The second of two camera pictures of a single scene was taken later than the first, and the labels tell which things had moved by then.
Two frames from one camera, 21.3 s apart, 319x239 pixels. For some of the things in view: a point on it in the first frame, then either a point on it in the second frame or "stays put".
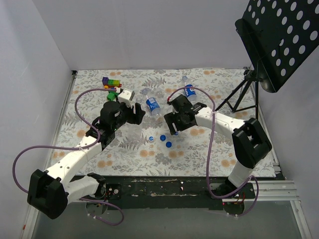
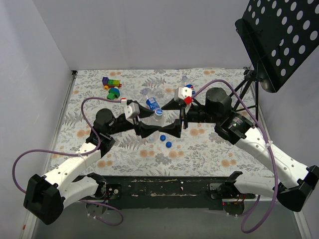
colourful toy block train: x=110 y=83 stays put
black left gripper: x=136 y=113 -> x=136 y=122
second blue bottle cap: x=168 y=144 stays put
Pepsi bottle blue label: x=190 y=92 stays put
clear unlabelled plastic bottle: x=134 y=136 -> x=158 y=120
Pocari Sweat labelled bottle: x=153 y=105 stays put
